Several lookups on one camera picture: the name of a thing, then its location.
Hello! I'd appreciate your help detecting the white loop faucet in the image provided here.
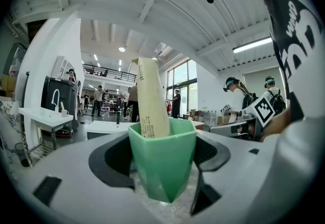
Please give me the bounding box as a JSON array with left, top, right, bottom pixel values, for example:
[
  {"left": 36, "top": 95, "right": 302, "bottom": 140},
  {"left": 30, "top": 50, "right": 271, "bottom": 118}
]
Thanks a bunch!
[{"left": 51, "top": 89, "right": 61, "bottom": 112}]

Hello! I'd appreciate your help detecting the person's right forearm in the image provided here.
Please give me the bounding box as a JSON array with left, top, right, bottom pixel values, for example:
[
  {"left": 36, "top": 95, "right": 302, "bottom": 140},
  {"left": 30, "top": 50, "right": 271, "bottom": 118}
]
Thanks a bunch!
[{"left": 261, "top": 107, "right": 293, "bottom": 142}]

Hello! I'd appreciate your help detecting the ceiling tube lamp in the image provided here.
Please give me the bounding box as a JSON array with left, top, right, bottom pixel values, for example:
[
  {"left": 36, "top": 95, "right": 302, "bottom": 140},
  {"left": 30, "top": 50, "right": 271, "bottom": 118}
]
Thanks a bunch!
[{"left": 232, "top": 37, "right": 273, "bottom": 54}]

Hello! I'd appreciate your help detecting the large glass window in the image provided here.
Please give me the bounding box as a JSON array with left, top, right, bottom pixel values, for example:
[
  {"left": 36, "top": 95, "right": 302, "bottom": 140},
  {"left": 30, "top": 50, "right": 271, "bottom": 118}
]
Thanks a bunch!
[{"left": 166, "top": 59, "right": 198, "bottom": 118}]

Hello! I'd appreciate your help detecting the black mesh bin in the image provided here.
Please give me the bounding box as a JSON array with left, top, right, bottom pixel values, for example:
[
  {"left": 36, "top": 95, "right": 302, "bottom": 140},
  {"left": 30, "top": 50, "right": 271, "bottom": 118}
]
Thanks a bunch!
[{"left": 14, "top": 142, "right": 30, "bottom": 168}]

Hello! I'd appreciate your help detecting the beige cup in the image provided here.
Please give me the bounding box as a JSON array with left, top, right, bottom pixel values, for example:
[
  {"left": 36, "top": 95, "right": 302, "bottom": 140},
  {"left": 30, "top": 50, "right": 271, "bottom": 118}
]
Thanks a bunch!
[{"left": 60, "top": 102, "right": 70, "bottom": 118}]

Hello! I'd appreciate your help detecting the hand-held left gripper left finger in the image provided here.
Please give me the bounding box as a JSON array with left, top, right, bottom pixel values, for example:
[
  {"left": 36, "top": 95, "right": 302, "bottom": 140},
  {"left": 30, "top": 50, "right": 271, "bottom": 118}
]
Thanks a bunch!
[{"left": 6, "top": 131, "right": 163, "bottom": 224}]

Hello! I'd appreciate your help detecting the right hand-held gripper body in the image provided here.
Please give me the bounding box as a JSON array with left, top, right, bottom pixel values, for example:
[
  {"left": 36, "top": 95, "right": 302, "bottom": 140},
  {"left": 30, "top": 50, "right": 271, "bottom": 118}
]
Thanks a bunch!
[{"left": 237, "top": 95, "right": 277, "bottom": 142}]

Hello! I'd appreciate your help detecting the white marble slab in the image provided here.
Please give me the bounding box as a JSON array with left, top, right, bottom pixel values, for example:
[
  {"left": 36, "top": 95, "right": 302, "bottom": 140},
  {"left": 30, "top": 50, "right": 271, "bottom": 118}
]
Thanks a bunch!
[{"left": 0, "top": 100, "right": 26, "bottom": 168}]

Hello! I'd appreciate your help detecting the black cabinet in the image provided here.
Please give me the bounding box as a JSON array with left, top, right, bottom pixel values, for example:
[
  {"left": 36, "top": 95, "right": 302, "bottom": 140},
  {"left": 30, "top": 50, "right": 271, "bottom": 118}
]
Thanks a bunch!
[{"left": 41, "top": 77, "right": 82, "bottom": 137}]

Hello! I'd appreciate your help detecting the black mezzanine railing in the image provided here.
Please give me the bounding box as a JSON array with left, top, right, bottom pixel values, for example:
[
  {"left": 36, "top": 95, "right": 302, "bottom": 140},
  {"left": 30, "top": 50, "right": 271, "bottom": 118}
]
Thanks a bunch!
[{"left": 82, "top": 63, "right": 138, "bottom": 83}]

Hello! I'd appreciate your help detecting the green hexagonal plastic cup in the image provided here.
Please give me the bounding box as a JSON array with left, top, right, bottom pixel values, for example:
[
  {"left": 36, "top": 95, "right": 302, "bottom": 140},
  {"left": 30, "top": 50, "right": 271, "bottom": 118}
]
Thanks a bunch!
[{"left": 127, "top": 117, "right": 198, "bottom": 204}]

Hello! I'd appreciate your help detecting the metal bar rack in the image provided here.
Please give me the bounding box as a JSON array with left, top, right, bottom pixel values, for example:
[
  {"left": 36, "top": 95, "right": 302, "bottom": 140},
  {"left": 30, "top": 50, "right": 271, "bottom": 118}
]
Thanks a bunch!
[{"left": 25, "top": 126, "right": 74, "bottom": 168}]

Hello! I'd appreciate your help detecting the person's black printed t-shirt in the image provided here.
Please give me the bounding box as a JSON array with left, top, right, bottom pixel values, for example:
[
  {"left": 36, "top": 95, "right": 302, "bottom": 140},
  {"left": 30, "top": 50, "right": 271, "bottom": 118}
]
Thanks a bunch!
[{"left": 255, "top": 0, "right": 325, "bottom": 123}]

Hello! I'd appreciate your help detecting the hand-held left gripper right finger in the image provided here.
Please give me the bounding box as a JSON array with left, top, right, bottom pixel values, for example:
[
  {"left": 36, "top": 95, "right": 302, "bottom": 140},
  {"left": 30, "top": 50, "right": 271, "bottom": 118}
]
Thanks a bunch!
[{"left": 187, "top": 129, "right": 320, "bottom": 224}]

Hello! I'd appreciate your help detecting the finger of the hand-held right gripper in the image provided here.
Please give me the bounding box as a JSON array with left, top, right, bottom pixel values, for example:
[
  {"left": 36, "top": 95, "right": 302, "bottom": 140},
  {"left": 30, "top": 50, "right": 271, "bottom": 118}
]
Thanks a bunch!
[{"left": 209, "top": 121, "right": 241, "bottom": 139}]

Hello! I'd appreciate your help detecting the white arched cabinet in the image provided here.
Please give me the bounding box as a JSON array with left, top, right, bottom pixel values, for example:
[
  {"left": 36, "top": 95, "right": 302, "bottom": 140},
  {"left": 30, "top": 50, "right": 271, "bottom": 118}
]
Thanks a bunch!
[{"left": 52, "top": 55, "right": 76, "bottom": 79}]

